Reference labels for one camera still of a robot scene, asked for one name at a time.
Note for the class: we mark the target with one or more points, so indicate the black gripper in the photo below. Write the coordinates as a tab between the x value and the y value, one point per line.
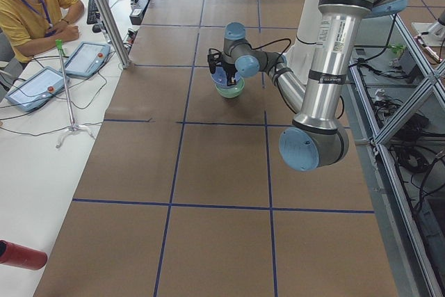
228	67

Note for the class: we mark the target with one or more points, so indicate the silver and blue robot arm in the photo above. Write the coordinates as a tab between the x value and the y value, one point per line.
309	77

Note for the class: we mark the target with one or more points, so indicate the green ceramic bowl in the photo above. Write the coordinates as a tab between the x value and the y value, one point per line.
230	92

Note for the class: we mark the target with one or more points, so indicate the far blue teach pendant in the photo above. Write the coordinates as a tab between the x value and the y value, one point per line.
86	59

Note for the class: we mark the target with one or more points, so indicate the blue teach pendant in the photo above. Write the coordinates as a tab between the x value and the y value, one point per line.
36	91
86	59

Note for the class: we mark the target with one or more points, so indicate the black computer mouse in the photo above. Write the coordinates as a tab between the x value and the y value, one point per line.
96	28

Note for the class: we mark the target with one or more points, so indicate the black keyboard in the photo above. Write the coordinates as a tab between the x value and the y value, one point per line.
92	12

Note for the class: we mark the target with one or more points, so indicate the silver stand with green top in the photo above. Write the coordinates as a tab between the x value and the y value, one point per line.
73	128

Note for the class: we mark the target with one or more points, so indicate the near blue teach pendant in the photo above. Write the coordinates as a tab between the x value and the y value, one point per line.
36	91

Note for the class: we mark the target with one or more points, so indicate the man in yellow shirt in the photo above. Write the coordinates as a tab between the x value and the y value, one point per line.
32	27

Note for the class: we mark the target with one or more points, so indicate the red cylinder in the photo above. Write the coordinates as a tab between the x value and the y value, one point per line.
22	257

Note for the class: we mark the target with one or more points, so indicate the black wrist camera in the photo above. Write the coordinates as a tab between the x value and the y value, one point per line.
214	57

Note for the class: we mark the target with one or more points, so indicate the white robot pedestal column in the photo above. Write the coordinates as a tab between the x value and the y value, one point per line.
300	55

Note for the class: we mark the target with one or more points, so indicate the aluminium frame post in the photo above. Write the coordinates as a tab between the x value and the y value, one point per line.
113	32

